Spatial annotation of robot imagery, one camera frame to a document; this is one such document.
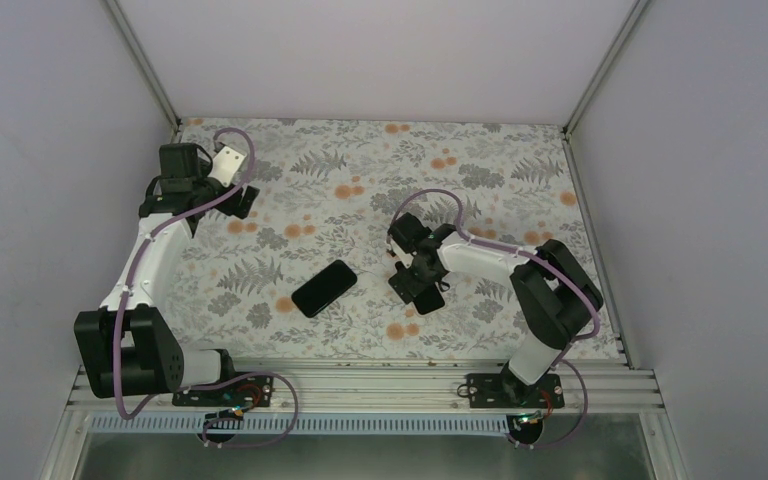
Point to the beige phone case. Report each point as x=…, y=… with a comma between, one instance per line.
x=428, y=301

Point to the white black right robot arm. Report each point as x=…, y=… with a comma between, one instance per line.
x=556, y=296

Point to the floral patterned table mat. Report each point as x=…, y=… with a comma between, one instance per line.
x=328, y=190

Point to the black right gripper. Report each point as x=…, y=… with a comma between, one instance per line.
x=414, y=285

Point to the aluminium frame post left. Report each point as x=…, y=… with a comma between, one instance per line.
x=142, y=62

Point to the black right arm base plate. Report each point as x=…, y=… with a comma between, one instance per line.
x=497, y=391

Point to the aluminium front rail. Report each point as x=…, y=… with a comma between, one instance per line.
x=407, y=386

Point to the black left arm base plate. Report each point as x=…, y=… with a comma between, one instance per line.
x=251, y=392

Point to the aluminium frame post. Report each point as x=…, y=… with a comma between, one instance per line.
x=142, y=62
x=606, y=64

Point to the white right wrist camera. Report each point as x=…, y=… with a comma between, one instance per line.
x=395, y=251

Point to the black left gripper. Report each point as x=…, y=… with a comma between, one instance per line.
x=229, y=207

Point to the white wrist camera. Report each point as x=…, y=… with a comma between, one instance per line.
x=395, y=251
x=226, y=166

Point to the black smartphone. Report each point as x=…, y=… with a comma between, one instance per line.
x=324, y=288

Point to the slotted grey cable duct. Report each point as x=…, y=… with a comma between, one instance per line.
x=306, y=424

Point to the aluminium frame post right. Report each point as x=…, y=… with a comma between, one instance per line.
x=606, y=64

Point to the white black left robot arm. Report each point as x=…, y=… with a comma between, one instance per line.
x=126, y=345

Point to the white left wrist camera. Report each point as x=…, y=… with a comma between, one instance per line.
x=226, y=166

